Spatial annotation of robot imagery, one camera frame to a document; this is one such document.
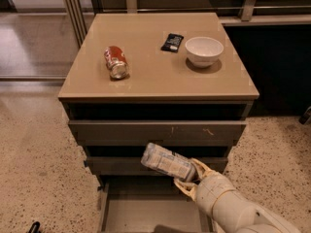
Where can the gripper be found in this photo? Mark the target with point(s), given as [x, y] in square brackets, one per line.
[212, 192]

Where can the clear blue plastic bottle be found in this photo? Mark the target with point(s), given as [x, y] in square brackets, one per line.
[168, 162]

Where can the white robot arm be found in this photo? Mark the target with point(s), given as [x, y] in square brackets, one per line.
[236, 214]

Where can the grey open bottom drawer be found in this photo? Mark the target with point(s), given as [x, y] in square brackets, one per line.
[147, 204]

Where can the grey middle drawer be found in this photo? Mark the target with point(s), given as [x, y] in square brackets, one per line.
[132, 166]

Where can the grey drawer cabinet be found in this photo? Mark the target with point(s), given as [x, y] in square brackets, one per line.
[161, 85]

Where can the grey top drawer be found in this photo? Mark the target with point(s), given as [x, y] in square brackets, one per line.
[165, 133]

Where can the dark object at right edge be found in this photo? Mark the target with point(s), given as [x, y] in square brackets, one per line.
[306, 116]

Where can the white ceramic bowl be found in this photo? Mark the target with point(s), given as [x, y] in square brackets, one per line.
[203, 51]

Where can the black snack packet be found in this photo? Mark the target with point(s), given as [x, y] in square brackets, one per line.
[172, 42]

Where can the red soda can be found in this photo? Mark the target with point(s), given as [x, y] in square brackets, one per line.
[116, 62]

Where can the black object at floor corner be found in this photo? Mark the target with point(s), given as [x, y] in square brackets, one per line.
[35, 227]

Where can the metal window frame rail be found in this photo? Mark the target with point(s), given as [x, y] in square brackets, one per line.
[76, 13]

